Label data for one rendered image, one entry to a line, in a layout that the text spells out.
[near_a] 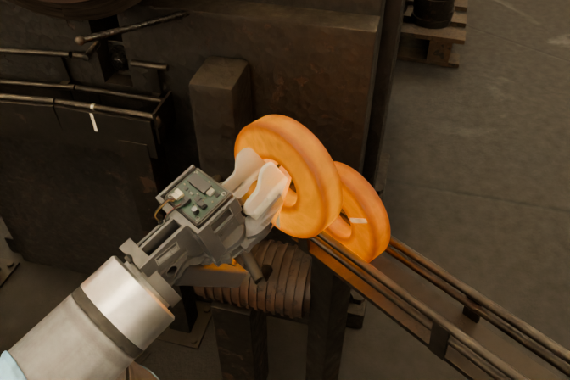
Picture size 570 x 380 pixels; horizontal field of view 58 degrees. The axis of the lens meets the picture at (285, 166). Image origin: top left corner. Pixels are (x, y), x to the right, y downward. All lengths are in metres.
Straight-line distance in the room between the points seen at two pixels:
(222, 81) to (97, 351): 0.48
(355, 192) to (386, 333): 0.84
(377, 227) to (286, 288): 0.27
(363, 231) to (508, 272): 1.03
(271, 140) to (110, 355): 0.27
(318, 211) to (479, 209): 1.30
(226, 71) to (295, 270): 0.35
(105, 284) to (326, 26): 0.53
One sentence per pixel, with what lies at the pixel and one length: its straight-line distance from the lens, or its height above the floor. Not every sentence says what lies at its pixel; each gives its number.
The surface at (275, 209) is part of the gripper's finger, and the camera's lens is 0.57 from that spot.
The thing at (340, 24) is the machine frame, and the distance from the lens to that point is 0.85.
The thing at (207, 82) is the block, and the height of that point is 0.80.
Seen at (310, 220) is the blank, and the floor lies 0.80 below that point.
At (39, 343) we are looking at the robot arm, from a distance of 0.53.
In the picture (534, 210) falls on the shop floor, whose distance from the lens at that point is 1.91.
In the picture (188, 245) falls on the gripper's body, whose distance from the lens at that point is 0.54.
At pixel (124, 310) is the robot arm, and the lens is 0.51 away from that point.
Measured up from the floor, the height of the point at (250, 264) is 0.56.
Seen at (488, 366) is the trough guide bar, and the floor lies 0.69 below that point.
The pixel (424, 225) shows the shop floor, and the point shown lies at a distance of 1.73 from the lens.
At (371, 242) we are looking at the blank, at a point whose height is 0.72.
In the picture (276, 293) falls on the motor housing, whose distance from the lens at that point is 0.91.
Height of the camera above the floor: 1.25
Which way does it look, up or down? 42 degrees down
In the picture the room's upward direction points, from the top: straight up
